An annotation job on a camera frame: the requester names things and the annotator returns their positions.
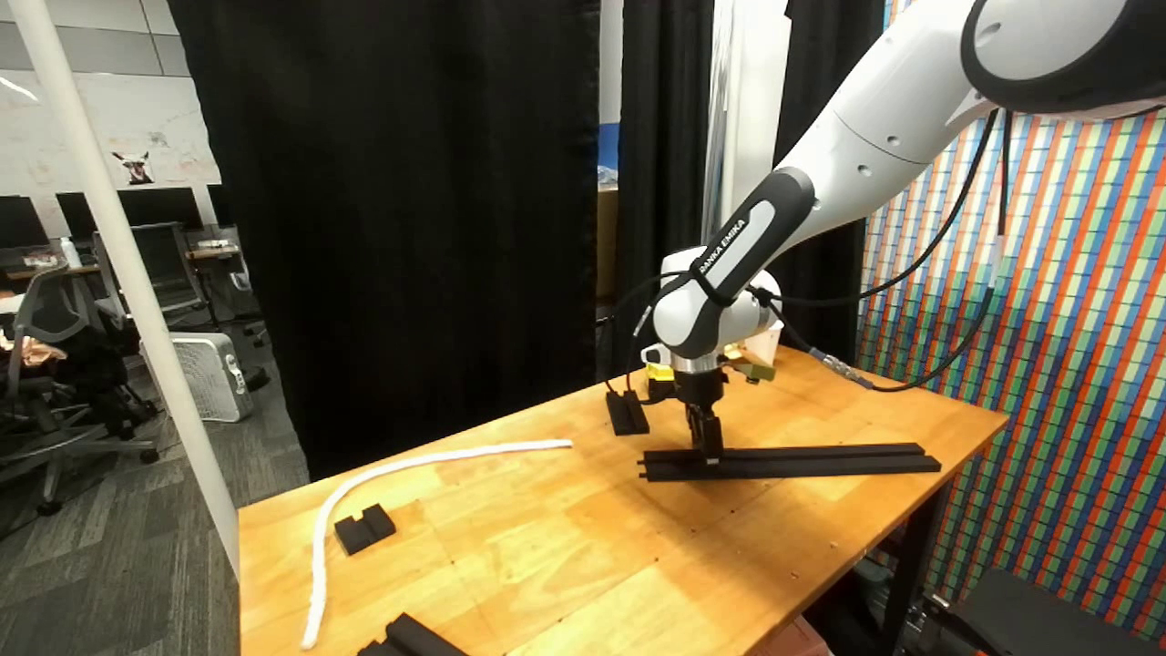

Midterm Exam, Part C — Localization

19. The narrow black curtain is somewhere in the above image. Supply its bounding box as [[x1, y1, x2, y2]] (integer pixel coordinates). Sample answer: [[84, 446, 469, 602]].
[[612, 0, 720, 358], [763, 0, 894, 369]]

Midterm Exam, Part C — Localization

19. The black office chair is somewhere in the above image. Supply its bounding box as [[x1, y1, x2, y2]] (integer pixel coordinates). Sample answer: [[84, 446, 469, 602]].
[[0, 257, 165, 517]]

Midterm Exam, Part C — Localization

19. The white slanted pole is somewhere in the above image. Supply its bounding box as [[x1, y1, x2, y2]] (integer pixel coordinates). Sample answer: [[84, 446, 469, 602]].
[[0, 0, 245, 574]]

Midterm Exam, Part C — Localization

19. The white computer tower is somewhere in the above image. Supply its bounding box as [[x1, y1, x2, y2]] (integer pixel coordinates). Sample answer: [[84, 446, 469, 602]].
[[167, 326, 254, 427]]

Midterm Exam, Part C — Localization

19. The black table leg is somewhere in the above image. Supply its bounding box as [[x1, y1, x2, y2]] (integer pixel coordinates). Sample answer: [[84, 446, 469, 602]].
[[886, 487, 958, 656]]

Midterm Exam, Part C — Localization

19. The drone picture on wall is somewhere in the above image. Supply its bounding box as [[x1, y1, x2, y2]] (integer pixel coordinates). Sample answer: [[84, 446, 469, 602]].
[[111, 145, 158, 189]]

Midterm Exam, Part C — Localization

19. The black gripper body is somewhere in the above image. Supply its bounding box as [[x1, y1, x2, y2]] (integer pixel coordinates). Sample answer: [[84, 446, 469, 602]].
[[668, 360, 734, 421]]

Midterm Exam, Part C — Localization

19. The wide black grooved track piece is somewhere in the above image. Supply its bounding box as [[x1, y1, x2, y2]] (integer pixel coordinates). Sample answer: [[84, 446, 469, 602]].
[[811, 437, 948, 476]]

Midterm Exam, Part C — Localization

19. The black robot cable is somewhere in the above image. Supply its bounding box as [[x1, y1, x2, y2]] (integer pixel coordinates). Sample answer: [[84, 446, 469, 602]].
[[777, 105, 1014, 398]]

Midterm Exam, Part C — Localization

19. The multicoloured woven cloth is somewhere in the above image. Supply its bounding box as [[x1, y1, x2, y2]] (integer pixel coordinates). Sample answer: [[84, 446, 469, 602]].
[[852, 94, 1166, 647]]

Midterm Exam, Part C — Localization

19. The black stool seat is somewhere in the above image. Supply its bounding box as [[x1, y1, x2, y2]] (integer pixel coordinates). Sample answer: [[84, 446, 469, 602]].
[[926, 563, 1166, 656]]

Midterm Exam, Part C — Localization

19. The wide black curtain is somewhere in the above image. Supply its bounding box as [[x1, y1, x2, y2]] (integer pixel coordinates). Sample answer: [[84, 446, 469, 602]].
[[165, 0, 610, 482]]

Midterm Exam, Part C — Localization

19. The narrow black grooved track piece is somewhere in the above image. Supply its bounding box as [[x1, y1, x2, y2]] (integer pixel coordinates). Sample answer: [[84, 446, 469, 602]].
[[354, 608, 473, 656]]

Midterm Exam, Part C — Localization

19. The small black notched block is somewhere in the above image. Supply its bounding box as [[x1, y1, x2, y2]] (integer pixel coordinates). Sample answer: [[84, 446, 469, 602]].
[[332, 498, 400, 556]]

